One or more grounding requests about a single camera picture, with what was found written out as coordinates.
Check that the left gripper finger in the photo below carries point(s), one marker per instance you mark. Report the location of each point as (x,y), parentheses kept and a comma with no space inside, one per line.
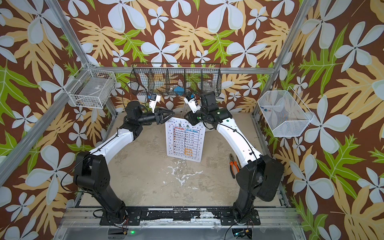
(166,112)
(165,117)

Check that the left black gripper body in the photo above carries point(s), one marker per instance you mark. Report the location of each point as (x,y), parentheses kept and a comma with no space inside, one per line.
(158,120)

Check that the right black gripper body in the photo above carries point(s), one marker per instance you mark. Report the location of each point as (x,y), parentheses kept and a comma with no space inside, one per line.
(202,115)

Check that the dotted border table menu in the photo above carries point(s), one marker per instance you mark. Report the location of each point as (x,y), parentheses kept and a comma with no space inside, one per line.
(186,141)

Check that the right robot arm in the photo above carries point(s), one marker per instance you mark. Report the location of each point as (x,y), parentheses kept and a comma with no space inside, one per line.
(259,175)

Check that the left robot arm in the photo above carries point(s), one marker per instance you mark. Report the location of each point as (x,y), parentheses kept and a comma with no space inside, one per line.
(91,173)

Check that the blue object in rack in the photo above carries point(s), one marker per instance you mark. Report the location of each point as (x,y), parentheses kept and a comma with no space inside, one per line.
(179,91)

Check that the white mesh basket right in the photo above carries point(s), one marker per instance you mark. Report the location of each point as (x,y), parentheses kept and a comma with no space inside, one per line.
(285,113)

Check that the black tool case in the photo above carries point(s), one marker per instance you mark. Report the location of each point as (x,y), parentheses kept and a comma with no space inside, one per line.
(273,172)

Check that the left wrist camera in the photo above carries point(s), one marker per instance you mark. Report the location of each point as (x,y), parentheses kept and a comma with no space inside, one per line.
(153,100)

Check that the black wire rack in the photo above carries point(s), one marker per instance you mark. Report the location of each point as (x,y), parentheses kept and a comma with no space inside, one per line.
(195,78)

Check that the orange handled pliers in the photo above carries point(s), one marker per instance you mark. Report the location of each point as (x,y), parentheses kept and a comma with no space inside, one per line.
(234,168)

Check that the white wire basket left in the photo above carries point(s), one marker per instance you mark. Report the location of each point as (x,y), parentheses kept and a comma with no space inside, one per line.
(91,87)

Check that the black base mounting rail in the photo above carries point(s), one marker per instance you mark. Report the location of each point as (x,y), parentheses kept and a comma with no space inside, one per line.
(138,216)

